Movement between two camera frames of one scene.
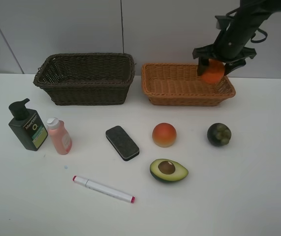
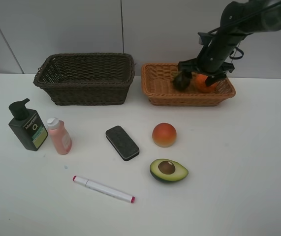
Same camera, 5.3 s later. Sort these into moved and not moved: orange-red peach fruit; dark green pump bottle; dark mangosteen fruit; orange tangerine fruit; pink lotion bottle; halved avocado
Moved: orange tangerine fruit; dark mangosteen fruit
Not moved: dark green pump bottle; orange-red peach fruit; halved avocado; pink lotion bottle
